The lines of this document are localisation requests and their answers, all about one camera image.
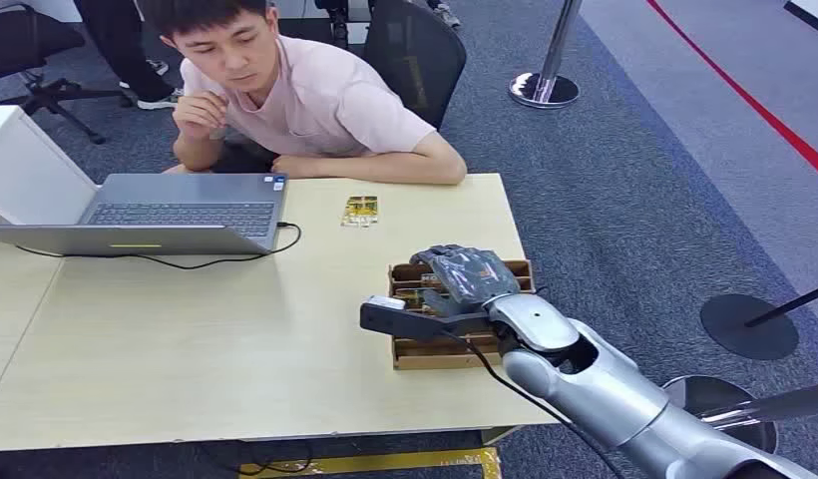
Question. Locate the person's right hand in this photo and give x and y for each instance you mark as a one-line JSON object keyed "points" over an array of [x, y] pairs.
{"points": [[197, 116]]}

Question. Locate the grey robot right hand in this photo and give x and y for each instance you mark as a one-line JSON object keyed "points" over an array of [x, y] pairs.
{"points": [[472, 274]]}

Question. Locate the person's left hand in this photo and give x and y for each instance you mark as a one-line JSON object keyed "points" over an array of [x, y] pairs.
{"points": [[293, 166]]}

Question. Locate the person's right forearm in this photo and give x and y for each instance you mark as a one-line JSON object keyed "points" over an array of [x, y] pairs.
{"points": [[194, 152]]}

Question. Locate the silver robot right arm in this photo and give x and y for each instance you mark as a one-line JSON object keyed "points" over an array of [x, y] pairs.
{"points": [[614, 390]]}

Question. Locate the person's left forearm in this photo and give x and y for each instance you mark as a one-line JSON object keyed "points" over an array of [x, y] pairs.
{"points": [[396, 165]]}

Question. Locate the wooden card holder box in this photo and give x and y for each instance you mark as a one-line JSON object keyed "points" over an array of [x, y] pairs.
{"points": [[442, 357]]}

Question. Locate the standing background person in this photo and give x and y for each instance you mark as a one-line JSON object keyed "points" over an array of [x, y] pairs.
{"points": [[118, 46]]}

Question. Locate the background person's shoe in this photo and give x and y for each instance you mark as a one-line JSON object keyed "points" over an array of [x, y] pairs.
{"points": [[447, 14]]}

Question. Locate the cards in wooden holder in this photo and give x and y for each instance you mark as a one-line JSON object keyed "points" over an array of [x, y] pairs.
{"points": [[412, 297]]}

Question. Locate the grey open laptop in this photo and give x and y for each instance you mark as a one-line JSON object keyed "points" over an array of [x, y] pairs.
{"points": [[184, 198]]}

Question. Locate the black chair base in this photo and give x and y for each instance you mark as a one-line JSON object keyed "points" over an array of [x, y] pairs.
{"points": [[338, 23]]}

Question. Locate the black mesh office chair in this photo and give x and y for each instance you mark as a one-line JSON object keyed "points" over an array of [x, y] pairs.
{"points": [[415, 59]]}

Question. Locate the white box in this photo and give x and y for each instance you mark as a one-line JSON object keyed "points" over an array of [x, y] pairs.
{"points": [[32, 172]]}

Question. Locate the black wheeled office chair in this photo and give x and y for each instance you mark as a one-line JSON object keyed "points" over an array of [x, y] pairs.
{"points": [[26, 40]]}

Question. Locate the chrome stanchion base with pole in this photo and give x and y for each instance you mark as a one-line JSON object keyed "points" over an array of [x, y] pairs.
{"points": [[706, 393]]}

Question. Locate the black stanchion base with pole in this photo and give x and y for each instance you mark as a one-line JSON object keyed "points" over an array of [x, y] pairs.
{"points": [[746, 327]]}

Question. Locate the white board edge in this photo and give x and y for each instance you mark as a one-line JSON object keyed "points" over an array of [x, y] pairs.
{"points": [[812, 10]]}

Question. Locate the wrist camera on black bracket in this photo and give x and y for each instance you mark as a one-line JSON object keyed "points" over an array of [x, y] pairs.
{"points": [[396, 320]]}

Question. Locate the chrome stanchion post with base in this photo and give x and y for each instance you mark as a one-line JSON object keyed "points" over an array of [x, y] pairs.
{"points": [[544, 86]]}

